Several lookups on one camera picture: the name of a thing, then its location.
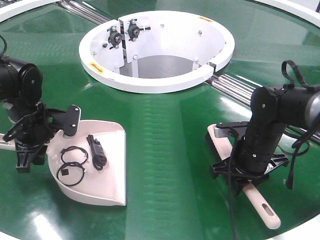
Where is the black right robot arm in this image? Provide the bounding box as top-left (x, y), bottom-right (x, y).
top-left (206, 84), bottom-right (320, 196)

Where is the left steel roller set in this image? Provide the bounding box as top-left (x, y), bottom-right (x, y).
top-left (56, 0), bottom-right (114, 25)

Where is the white inner ring guard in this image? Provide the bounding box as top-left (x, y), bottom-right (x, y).
top-left (78, 10), bottom-right (235, 94)

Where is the white outer rim right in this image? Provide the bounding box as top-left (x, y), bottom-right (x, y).
top-left (256, 0), bottom-right (320, 27)

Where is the green conveyor belt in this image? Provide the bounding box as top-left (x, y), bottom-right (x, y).
top-left (0, 0), bottom-right (320, 240)

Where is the left black bearing mount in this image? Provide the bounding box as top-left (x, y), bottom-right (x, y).
top-left (108, 25), bottom-right (122, 50)

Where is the pink hand brush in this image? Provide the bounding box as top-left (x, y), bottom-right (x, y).
top-left (207, 124), bottom-right (281, 230)

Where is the black usb cable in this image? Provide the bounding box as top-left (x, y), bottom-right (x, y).
top-left (86, 134), bottom-right (108, 171)

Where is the right black bearing mount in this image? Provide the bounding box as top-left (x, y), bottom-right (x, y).
top-left (127, 19), bottom-right (151, 42)

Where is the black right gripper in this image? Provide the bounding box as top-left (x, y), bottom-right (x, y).
top-left (210, 121), bottom-right (289, 196)

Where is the pink plastic dustpan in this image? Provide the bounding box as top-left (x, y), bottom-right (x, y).
top-left (0, 119), bottom-right (127, 207)

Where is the white outer rim left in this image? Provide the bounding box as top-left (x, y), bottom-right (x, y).
top-left (0, 0), bottom-right (57, 22)

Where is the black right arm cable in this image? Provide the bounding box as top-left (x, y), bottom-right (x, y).
top-left (226, 59), bottom-right (320, 240)

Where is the black thin cable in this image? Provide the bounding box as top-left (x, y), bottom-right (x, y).
top-left (56, 145), bottom-right (89, 187)

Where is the right steel roller set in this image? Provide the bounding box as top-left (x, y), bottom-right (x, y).
top-left (204, 73), bottom-right (320, 141)

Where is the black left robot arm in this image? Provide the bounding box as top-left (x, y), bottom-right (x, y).
top-left (0, 56), bottom-right (81, 173)

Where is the white rim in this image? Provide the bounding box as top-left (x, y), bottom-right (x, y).
top-left (256, 0), bottom-right (320, 27)
top-left (0, 0), bottom-right (57, 22)

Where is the steel roller set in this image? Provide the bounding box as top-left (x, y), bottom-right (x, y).
top-left (204, 73), bottom-right (320, 141)
top-left (56, 0), bottom-right (114, 25)

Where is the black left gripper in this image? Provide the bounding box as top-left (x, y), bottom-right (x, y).
top-left (3, 101), bottom-right (81, 173)

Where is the black bearing mount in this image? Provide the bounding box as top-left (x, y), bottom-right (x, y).
top-left (127, 19), bottom-right (151, 42)
top-left (108, 25), bottom-right (122, 50)

